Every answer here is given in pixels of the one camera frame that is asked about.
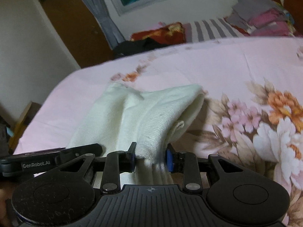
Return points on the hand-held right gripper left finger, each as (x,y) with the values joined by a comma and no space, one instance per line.
(132,158)

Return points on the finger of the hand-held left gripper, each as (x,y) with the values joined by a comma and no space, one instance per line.
(82,150)

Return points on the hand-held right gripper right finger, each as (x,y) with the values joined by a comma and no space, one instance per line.
(169,158)

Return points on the white knit garment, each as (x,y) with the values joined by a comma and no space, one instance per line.
(151,113)

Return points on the pile of folded clothes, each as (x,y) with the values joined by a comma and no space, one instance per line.
(262,16)

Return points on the pink floral bedsheet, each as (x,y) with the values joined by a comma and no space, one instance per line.
(232,71)

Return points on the black cloth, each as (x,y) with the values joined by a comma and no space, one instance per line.
(139,46)

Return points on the red floral cloth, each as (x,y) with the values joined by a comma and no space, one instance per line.
(161,32)

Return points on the brown wooden door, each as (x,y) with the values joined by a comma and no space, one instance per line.
(68,23)

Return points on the grey striped cloth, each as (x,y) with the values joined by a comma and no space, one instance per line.
(210,29)

